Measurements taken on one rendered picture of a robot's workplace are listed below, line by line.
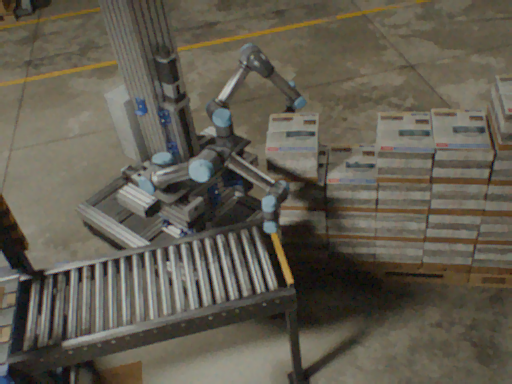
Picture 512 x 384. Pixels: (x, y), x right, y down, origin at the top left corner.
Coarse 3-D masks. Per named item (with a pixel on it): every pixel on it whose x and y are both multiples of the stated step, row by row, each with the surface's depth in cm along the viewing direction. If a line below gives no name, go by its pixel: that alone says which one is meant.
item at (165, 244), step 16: (240, 224) 299; (256, 224) 298; (176, 240) 296; (192, 240) 294; (240, 240) 302; (96, 256) 293; (112, 256) 292; (128, 256) 292; (192, 256) 302; (32, 272) 289; (48, 272) 288; (80, 272) 292
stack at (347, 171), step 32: (320, 160) 329; (352, 160) 326; (288, 192) 322; (320, 192) 318; (352, 192) 315; (384, 192) 312; (416, 192) 308; (448, 192) 304; (480, 192) 301; (288, 224) 339; (320, 224) 335; (352, 224) 331; (384, 224) 327; (416, 224) 322; (448, 224) 320; (288, 256) 360; (320, 256) 355; (352, 256) 350; (384, 256) 346; (416, 256) 341; (448, 256) 336
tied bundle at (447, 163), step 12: (432, 132) 308; (492, 144) 286; (444, 156) 288; (456, 156) 287; (468, 156) 286; (480, 156) 284; (492, 156) 283; (432, 168) 297; (444, 168) 293; (456, 168) 292; (468, 168) 291; (480, 168) 290
